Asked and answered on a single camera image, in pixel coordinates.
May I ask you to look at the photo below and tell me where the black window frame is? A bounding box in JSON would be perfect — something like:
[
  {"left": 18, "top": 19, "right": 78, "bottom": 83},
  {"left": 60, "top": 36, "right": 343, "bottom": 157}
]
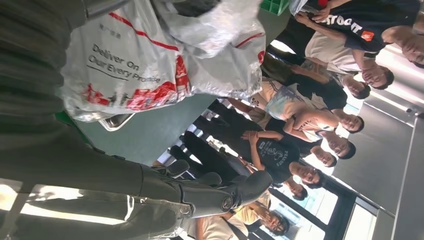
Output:
[{"left": 248, "top": 172, "right": 397, "bottom": 240}]

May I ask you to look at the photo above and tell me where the crumpled grey courier bag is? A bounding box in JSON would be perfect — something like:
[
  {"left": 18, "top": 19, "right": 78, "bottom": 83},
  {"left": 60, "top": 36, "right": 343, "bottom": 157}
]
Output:
[{"left": 289, "top": 0, "right": 314, "bottom": 16}]

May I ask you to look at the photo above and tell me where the white scale with steel tray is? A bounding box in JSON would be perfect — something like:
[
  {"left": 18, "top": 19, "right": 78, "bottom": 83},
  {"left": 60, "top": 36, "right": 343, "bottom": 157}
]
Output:
[{"left": 97, "top": 113, "right": 136, "bottom": 132}]

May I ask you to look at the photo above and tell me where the green plastic basket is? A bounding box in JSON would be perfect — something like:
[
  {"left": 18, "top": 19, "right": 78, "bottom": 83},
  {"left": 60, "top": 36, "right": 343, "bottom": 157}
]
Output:
[{"left": 259, "top": 0, "right": 290, "bottom": 16}]

